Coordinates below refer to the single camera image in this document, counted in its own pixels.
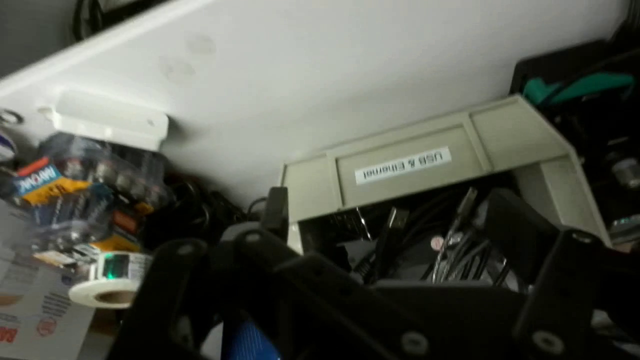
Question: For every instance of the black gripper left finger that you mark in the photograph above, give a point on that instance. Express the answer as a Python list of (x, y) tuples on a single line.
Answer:
[(201, 286)]

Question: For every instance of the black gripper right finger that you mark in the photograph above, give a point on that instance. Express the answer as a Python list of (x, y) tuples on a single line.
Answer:
[(587, 292)]

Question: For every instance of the blue cardboard box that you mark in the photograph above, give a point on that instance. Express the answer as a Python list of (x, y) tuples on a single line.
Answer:
[(251, 341)]

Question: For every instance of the gray bin with USB label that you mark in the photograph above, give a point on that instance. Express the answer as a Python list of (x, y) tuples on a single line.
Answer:
[(413, 143)]

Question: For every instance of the white label tape roll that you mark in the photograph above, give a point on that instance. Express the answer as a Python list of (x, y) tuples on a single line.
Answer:
[(111, 280)]

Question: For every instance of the clear pack of batteries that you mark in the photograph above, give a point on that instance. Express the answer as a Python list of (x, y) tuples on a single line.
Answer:
[(92, 187)]

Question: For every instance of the white printed package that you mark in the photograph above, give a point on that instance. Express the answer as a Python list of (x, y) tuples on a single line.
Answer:
[(32, 300)]

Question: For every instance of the white plastic adapter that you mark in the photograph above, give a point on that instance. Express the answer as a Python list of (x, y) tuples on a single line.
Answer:
[(111, 121)]

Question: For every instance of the white metal shelving unit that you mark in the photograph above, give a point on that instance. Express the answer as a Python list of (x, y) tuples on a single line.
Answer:
[(333, 66)]

